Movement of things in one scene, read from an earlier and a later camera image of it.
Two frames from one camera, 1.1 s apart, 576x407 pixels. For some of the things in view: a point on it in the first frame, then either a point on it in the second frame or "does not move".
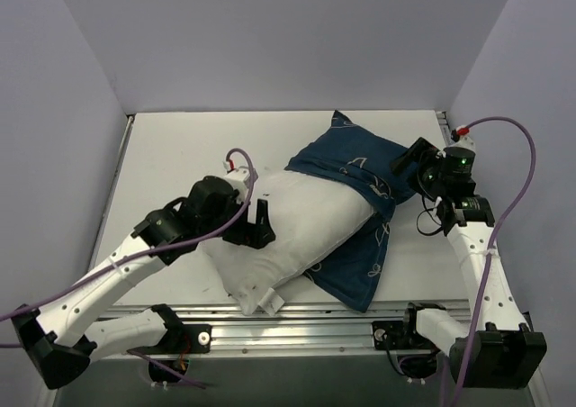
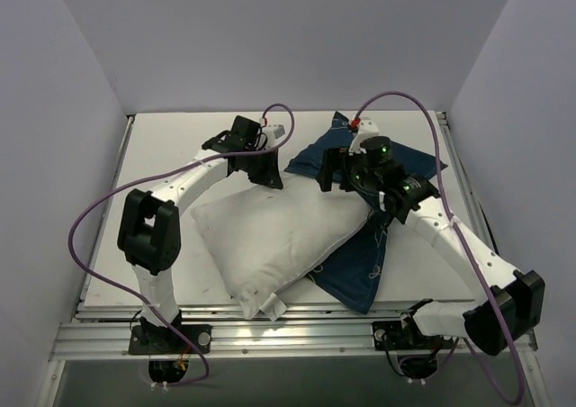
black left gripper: [251, 231] → [264, 168]
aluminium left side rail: [130, 121] does not move
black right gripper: [415, 156] → [336, 168]
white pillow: [309, 219] does not move
